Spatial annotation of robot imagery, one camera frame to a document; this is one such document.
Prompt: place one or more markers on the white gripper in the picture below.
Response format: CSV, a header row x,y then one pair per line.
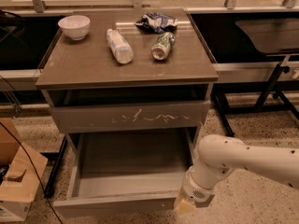
x,y
196,192

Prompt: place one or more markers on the grey drawer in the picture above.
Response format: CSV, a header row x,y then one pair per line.
x,y
124,117
127,171

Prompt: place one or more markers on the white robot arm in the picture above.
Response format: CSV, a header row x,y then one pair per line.
x,y
216,158

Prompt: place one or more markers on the grey drawer cabinet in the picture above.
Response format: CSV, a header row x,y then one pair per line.
x,y
110,81

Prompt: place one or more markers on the grey top drawer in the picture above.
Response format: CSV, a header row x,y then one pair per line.
x,y
124,117

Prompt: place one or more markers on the black folding table stand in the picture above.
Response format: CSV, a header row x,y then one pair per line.
x,y
273,38

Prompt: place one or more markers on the green soda can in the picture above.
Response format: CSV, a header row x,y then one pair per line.
x,y
162,46

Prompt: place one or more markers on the clear plastic water bottle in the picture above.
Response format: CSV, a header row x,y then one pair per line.
x,y
120,48

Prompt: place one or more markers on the brown cardboard box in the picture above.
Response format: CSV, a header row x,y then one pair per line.
x,y
24,166

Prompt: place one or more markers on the crumpled blue chip bag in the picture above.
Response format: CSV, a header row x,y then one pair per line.
x,y
157,22

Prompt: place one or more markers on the white ceramic bowl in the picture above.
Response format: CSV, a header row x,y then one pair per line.
x,y
75,27

